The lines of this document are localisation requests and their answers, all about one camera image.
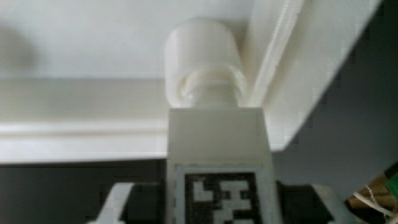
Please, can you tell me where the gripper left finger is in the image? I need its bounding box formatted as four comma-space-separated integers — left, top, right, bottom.
87, 183, 135, 224

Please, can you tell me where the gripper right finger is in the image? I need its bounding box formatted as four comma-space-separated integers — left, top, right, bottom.
313, 184, 357, 224

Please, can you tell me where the white table leg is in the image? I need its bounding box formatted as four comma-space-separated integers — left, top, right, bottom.
163, 78, 286, 224

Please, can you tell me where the white square tabletop tray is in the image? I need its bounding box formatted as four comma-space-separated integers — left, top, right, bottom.
0, 0, 384, 164

